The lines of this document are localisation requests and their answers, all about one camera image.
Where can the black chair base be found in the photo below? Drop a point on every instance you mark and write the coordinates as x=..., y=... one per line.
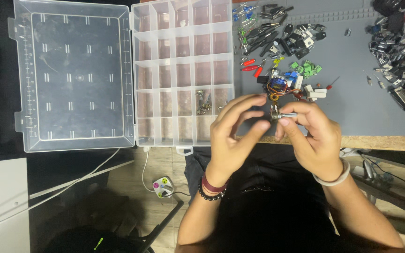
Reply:
x=118, y=232

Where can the pile of black transistors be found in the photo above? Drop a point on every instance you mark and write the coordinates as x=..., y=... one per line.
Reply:
x=299, y=40

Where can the group of green terminal blocks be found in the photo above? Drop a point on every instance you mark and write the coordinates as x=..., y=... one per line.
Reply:
x=307, y=68

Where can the white power strip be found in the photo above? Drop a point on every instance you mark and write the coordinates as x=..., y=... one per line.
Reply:
x=162, y=187

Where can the group of black test clips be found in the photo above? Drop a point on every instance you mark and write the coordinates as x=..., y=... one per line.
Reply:
x=258, y=38

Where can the group of blue LEDs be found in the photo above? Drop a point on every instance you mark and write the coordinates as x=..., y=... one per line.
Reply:
x=244, y=12

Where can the person's left hand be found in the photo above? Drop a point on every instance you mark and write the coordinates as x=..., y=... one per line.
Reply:
x=225, y=144

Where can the red alligator clip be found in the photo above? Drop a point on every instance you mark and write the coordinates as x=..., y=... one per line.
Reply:
x=251, y=68
x=258, y=72
x=249, y=62

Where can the small metal potentiometer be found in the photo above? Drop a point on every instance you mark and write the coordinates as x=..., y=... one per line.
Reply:
x=204, y=107
x=199, y=93
x=222, y=106

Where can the black bulky object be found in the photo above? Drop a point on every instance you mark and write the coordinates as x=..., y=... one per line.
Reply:
x=390, y=6

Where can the small red-headed pin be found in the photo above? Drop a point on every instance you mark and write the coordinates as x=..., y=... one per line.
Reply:
x=330, y=86

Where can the person's right hand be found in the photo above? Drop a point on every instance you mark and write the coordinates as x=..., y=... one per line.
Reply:
x=316, y=144

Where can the small black square component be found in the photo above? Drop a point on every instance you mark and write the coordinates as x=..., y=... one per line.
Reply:
x=262, y=79

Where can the metal shaft potentiometer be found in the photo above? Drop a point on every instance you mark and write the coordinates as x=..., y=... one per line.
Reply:
x=279, y=114

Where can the white bangle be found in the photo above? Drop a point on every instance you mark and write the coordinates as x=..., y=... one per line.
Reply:
x=334, y=181

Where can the maroon wrist band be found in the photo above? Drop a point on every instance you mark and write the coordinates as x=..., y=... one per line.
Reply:
x=211, y=186

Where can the clear plastic organizer box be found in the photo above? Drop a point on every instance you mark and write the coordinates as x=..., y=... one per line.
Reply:
x=118, y=73

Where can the small silver metal component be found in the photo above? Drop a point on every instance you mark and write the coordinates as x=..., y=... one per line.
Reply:
x=347, y=32

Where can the person's black clothing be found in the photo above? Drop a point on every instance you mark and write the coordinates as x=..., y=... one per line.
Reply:
x=265, y=210

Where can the large heap of electronic components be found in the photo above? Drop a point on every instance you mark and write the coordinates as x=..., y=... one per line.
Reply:
x=399, y=52

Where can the blue terminal block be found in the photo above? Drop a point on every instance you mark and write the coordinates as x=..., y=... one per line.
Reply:
x=293, y=75

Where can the white ceramic resistor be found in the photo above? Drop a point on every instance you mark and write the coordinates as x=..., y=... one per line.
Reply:
x=298, y=82
x=308, y=88
x=317, y=94

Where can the white board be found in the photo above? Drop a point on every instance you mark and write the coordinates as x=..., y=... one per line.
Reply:
x=4, y=207

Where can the grey work mat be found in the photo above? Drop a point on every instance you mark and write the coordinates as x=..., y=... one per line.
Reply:
x=350, y=105

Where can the group of black IC chips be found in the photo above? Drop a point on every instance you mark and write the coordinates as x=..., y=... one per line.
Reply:
x=272, y=11

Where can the group of yellow LEDs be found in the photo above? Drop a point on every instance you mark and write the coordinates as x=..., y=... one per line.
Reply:
x=277, y=62

